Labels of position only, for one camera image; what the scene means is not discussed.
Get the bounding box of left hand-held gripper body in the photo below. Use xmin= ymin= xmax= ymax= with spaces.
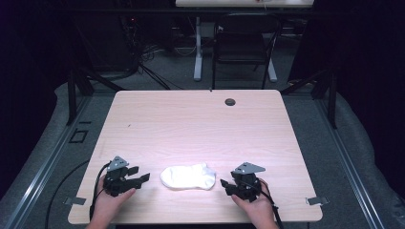
xmin=103 ymin=156 xmax=132 ymax=198

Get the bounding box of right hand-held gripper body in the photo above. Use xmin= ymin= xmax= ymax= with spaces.
xmin=231 ymin=161 xmax=266 ymax=203

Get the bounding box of person's left hand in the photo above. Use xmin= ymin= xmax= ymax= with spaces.
xmin=92 ymin=176 xmax=137 ymax=222

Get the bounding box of person's right hand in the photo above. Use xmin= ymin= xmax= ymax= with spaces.
xmin=231 ymin=178 xmax=276 ymax=225

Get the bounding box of black metal stand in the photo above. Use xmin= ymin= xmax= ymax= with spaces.
xmin=280 ymin=68 xmax=338 ymax=130
xmin=65 ymin=67 xmax=126 ymax=127

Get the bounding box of white desk leg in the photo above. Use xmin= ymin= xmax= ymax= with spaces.
xmin=193 ymin=16 xmax=204 ymax=82
xmin=266 ymin=57 xmax=278 ymax=83

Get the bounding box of black folding chair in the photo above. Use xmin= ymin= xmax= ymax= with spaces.
xmin=211 ymin=12 xmax=285 ymax=91

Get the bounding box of white desk top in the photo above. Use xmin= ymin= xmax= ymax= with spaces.
xmin=175 ymin=0 xmax=314 ymax=9

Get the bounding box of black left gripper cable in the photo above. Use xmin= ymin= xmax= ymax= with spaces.
xmin=89 ymin=161 xmax=113 ymax=221

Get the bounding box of grey metal bracket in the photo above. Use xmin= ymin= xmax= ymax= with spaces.
xmin=62 ymin=197 xmax=87 ymax=206
xmin=305 ymin=196 xmax=330 ymax=206

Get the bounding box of black floor cable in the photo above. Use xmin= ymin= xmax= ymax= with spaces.
xmin=45 ymin=159 xmax=91 ymax=229

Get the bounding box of aluminium floor rail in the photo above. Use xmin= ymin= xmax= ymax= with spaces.
xmin=314 ymin=94 xmax=387 ymax=229
xmin=4 ymin=94 xmax=94 ymax=229

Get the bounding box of bundle of black cables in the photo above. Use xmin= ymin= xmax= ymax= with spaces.
xmin=118 ymin=15 xmax=185 ymax=92

